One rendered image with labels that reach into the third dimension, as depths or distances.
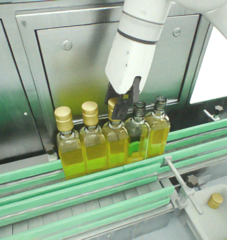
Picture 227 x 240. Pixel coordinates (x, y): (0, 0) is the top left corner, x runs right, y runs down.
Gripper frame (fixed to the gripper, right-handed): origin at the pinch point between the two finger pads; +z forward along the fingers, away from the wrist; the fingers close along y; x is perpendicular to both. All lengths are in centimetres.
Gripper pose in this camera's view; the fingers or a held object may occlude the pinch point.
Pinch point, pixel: (115, 104)
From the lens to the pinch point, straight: 45.5
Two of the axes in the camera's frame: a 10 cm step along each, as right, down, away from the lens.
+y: 2.9, 6.4, -7.1
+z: -2.4, 7.7, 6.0
